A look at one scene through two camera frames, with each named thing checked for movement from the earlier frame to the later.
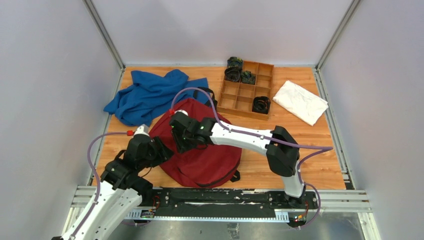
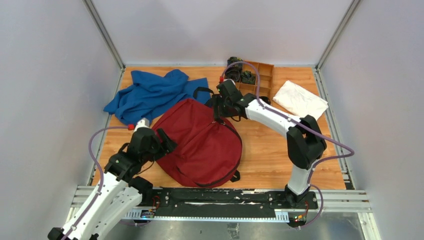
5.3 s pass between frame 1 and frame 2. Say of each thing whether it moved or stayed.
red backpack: stayed
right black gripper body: moved
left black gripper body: stayed
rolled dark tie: stayed
